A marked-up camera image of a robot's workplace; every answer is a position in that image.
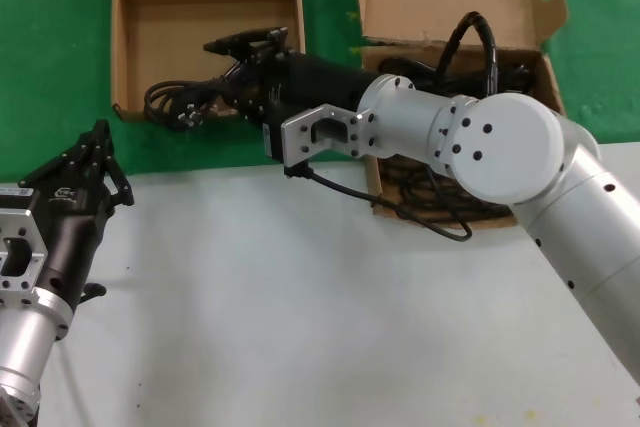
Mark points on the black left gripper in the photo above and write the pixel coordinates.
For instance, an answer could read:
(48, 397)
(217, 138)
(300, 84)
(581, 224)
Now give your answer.
(75, 227)

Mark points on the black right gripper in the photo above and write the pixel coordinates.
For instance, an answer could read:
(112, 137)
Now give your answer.
(310, 84)

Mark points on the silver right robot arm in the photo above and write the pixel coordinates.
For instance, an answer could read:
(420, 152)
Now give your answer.
(500, 147)

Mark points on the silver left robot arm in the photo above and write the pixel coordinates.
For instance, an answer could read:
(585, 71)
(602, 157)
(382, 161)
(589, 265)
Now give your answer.
(30, 347)

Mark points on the shallow open cardboard box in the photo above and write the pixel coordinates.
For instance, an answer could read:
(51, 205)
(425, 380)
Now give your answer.
(200, 22)

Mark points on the green cloth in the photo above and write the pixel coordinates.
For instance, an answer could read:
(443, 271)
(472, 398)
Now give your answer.
(50, 47)

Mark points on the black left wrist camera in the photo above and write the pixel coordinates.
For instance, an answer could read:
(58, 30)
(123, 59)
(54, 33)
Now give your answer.
(15, 192)

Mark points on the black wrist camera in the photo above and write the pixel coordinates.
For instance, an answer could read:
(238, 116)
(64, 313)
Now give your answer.
(272, 144)
(15, 192)

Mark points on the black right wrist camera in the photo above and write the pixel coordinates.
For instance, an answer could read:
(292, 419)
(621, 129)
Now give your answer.
(272, 144)

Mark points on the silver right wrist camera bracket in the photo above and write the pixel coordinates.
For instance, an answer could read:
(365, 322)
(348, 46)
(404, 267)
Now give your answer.
(300, 139)

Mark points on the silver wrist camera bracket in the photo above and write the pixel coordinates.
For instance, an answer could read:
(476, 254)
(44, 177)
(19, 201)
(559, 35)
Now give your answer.
(300, 139)
(22, 247)

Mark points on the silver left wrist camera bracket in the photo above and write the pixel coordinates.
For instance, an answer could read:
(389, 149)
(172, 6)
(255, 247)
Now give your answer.
(22, 247)

